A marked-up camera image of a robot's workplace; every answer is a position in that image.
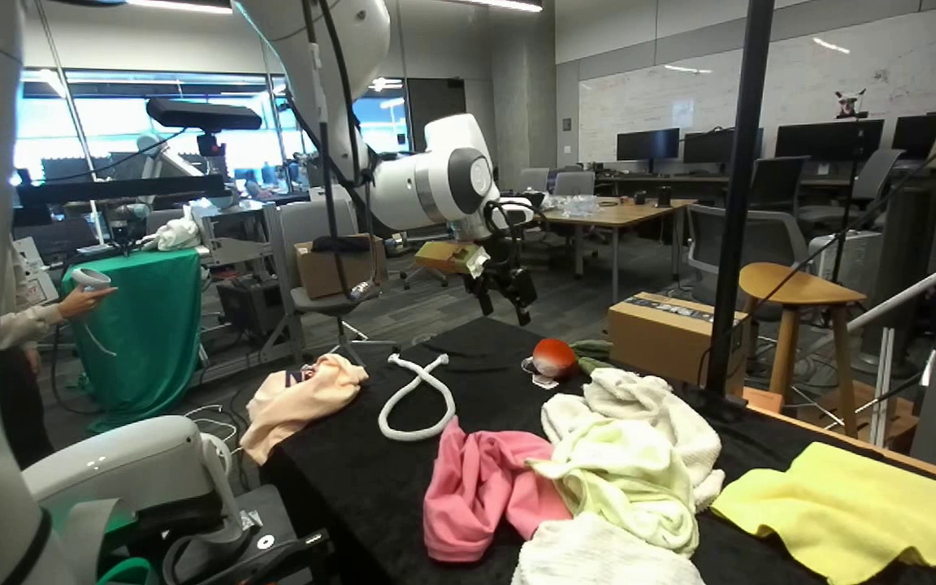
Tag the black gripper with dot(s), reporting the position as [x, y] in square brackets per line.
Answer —
[501, 269]

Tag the red white ball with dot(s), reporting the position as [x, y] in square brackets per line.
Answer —
[555, 358]

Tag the yellow cloth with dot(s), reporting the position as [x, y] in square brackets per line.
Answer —
[841, 515]

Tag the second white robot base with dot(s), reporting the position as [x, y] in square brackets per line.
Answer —
[141, 505]

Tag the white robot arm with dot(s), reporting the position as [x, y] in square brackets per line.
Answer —
[328, 54]

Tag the white shirt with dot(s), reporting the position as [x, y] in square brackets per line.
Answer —
[618, 396]

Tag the cardboard box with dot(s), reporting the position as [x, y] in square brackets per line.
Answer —
[660, 337]

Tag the pink cloth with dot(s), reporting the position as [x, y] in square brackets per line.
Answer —
[479, 482]

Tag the pale green cloth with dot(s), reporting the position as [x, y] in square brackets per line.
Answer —
[627, 475]

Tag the wooden stool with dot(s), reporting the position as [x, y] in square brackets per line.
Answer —
[792, 291]

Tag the peach cloth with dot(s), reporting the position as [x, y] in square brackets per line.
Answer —
[283, 404]

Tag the black table cloth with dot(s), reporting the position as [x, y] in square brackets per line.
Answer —
[364, 492]

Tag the black vertical pole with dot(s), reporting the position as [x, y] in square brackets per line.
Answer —
[735, 209]

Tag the white towel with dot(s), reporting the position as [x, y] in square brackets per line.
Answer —
[591, 550]

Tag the person in beige top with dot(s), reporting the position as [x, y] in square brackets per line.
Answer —
[21, 323]

